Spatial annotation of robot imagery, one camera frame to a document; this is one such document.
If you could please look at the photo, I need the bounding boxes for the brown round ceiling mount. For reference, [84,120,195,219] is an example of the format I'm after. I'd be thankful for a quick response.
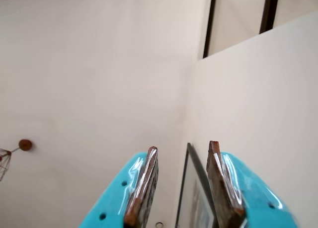
[18,139,32,151]

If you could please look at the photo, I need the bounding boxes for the red wire cage lamp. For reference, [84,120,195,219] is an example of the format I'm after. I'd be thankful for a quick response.
[0,147,20,181]

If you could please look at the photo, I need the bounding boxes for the black framed picture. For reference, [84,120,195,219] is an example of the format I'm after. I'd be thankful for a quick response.
[174,143,220,228]

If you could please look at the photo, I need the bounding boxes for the dark window frame bar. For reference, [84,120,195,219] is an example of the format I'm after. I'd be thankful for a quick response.
[259,0,280,35]

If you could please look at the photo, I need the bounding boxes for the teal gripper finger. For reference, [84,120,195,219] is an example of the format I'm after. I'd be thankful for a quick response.
[79,146,159,228]
[206,140,301,228]

